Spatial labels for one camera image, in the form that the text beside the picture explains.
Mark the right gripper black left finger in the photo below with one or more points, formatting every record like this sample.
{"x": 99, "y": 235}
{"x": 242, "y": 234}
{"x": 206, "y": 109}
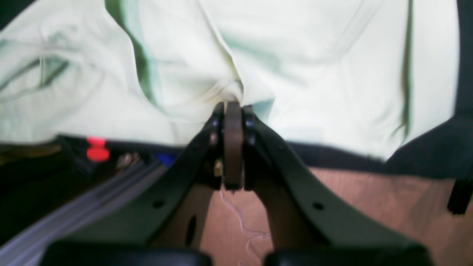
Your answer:
{"x": 172, "y": 211}

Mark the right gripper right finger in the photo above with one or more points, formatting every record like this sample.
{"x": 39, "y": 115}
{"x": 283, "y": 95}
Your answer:
{"x": 301, "y": 210}

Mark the light green T-shirt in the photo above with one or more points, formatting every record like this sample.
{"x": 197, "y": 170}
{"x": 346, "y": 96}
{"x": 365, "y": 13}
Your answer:
{"x": 258, "y": 66}

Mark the red black clamp right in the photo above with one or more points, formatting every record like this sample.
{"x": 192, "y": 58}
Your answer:
{"x": 97, "y": 150}

